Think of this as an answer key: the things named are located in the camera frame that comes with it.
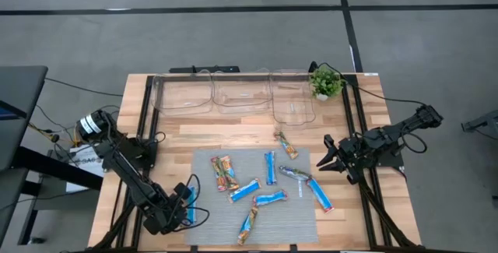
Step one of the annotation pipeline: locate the yellow cable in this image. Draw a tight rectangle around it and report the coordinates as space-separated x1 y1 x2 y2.
29 122 79 145

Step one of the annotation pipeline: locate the orange blue chewy granola bar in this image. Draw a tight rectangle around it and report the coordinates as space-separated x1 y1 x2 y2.
219 155 240 192

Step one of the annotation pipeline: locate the black cable to right arm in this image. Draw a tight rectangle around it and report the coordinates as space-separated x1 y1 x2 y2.
318 62 429 108

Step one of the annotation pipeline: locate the blue rice treat bar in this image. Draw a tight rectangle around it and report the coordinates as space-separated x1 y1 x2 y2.
227 177 262 204
305 177 335 214
186 185 198 225
264 150 278 186
252 189 289 207

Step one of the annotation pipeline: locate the grey woven mat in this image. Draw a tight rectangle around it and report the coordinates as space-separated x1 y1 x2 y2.
184 147 319 246

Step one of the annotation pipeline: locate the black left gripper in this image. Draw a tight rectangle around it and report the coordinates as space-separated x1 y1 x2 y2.
142 182 194 235

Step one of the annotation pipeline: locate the silver green granola bar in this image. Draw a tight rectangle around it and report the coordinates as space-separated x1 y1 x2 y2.
278 165 312 182

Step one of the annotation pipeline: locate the black desk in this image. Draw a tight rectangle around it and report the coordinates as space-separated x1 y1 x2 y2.
0 65 104 246

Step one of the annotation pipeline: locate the green blue orange granola bar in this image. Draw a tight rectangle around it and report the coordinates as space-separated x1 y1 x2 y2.
273 130 300 160

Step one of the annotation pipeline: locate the green plant in white pot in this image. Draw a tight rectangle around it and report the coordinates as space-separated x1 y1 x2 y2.
309 65 345 102

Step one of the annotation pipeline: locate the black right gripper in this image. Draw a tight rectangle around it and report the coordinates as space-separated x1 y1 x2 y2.
315 134 369 186

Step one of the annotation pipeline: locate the grey stand base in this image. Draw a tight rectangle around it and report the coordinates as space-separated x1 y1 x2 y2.
461 108 498 141

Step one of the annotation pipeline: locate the clear plastic container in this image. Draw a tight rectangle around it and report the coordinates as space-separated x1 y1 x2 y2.
270 69 317 132
212 69 273 114
151 72 215 116

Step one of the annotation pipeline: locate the black floor cable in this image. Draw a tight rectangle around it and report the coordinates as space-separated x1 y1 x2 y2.
44 76 125 98

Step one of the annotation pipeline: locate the white printed box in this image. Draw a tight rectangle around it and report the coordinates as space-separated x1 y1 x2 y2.
65 146 106 194

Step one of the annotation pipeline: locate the black aluminium table frame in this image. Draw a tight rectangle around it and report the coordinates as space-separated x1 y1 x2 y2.
91 72 421 252

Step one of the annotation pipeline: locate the black power strip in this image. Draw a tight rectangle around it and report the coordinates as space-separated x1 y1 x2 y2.
169 65 241 74

